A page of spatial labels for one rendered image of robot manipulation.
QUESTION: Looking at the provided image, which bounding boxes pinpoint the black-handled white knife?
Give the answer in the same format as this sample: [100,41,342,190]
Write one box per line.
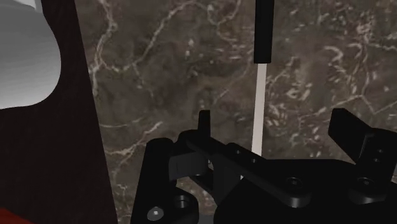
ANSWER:
[240,0,275,181]

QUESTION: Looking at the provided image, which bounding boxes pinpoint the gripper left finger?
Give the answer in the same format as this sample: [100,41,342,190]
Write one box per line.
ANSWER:
[130,109,313,224]

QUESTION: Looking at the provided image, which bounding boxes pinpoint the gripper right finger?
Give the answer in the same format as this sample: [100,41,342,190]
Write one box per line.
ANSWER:
[328,108,397,206]

